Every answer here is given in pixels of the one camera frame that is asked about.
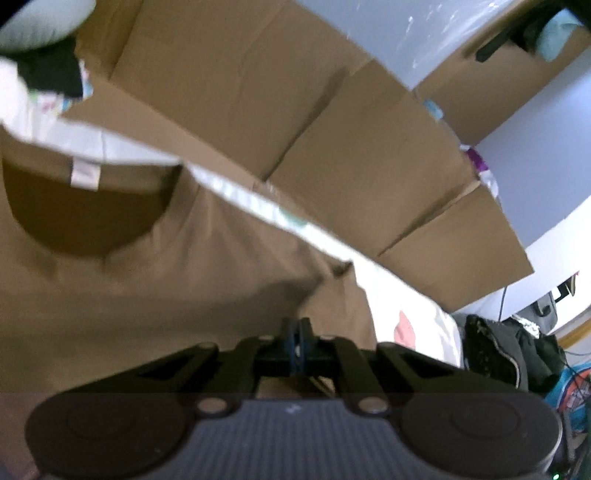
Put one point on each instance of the dark clothes on floor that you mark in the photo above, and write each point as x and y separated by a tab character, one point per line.
498	350

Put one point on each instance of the flattened cardboard sheet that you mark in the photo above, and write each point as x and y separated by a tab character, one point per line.
277	92

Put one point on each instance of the black cloth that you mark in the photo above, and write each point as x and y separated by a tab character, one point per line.
51	69

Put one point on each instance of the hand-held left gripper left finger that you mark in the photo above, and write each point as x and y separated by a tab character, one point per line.
290	344

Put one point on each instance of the purple patterned cloth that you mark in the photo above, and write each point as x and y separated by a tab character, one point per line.
478	161

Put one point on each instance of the light teal cloth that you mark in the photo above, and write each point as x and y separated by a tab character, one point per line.
558	32

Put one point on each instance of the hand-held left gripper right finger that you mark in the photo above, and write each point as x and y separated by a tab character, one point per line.
302	341

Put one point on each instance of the large cardboard box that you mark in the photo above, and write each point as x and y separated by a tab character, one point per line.
485	92

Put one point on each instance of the grey neck pillow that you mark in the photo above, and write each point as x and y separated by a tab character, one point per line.
37	23

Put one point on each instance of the teal object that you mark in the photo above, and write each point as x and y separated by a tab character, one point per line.
434	109

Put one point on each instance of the brown t-shirt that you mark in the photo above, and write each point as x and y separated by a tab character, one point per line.
138	300

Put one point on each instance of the white printed bed sheet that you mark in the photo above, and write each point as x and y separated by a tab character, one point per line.
415	300

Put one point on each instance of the blue printed cloth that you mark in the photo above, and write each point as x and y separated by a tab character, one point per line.
570	387

